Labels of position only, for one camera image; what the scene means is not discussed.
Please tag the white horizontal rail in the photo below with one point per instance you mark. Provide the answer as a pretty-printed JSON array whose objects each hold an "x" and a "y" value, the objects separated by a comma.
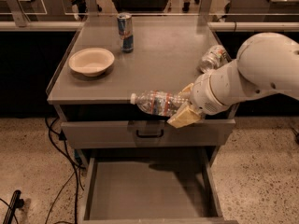
[{"x": 50, "y": 26}]

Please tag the grey top drawer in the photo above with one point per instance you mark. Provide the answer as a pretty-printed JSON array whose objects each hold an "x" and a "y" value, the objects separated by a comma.
[{"x": 119, "y": 134}]

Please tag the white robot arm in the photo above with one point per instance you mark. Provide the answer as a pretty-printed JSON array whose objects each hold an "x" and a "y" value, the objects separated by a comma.
[{"x": 265, "y": 64}]

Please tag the grey open middle drawer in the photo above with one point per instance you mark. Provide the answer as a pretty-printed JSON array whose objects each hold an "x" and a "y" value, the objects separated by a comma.
[{"x": 155, "y": 191}]

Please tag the black stand bottom left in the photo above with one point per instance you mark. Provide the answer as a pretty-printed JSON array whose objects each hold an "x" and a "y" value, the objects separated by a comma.
[{"x": 16, "y": 202}]

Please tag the black drawer handle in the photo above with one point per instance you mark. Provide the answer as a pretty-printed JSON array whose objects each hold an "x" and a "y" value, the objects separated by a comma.
[{"x": 157, "y": 135}]

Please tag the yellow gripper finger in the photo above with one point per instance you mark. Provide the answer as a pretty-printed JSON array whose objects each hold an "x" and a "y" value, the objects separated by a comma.
[
  {"x": 186, "y": 91},
  {"x": 186, "y": 115}
]

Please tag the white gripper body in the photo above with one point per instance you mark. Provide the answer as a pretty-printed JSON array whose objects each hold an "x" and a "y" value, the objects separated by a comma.
[{"x": 204, "y": 94}]

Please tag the grey drawer cabinet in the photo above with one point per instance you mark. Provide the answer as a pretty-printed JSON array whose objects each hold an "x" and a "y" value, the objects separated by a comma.
[{"x": 161, "y": 60}]

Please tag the white paper bowl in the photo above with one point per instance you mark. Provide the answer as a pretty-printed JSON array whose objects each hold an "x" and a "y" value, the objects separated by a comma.
[{"x": 91, "y": 62}]

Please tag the silver soda can lying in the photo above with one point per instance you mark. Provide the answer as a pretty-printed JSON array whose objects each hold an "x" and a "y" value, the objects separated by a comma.
[{"x": 213, "y": 58}]

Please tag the clear plastic water bottle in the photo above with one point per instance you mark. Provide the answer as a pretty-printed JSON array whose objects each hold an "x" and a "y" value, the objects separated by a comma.
[{"x": 158, "y": 103}]

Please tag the blue silver energy drink can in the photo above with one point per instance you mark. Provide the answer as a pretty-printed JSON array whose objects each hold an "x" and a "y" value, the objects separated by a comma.
[{"x": 125, "y": 26}]

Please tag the clear acrylic barrier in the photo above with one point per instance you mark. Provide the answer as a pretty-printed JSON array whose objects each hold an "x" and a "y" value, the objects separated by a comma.
[{"x": 244, "y": 10}]

